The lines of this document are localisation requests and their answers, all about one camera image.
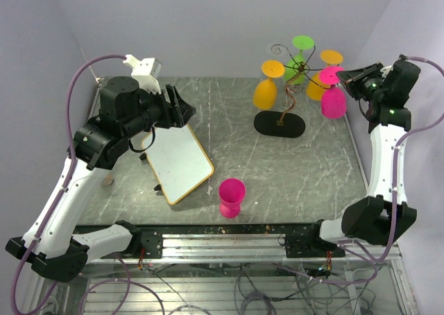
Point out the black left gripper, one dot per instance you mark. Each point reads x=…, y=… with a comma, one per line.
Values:
x=177, y=113

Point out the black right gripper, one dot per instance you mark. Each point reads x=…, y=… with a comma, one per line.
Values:
x=374, y=69

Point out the pink wine glass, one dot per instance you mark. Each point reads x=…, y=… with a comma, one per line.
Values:
x=333, y=101
x=232, y=192

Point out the pink wine glass front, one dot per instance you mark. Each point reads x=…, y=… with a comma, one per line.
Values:
x=232, y=192

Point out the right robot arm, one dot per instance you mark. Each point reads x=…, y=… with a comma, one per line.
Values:
x=383, y=214

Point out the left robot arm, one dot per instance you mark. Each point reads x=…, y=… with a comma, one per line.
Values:
x=126, y=109

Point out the orange wine glass right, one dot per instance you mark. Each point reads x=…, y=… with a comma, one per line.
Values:
x=316, y=88

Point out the orange wine glass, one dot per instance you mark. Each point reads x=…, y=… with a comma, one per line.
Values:
x=316, y=88
x=266, y=91

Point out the green wine glass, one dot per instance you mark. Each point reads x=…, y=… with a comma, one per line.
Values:
x=297, y=68

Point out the orange wine glass left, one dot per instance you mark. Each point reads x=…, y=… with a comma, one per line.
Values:
x=266, y=91

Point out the yellow-framed whiteboard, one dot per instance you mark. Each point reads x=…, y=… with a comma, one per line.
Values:
x=178, y=161

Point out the pink-capped bottle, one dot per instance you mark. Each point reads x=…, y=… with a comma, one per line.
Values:
x=108, y=180

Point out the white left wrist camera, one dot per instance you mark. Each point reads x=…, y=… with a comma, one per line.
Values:
x=145, y=72

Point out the copper wire glass rack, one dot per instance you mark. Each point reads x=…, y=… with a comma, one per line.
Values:
x=283, y=124

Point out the aluminium mounting rail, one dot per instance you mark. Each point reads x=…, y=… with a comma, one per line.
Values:
x=197, y=244

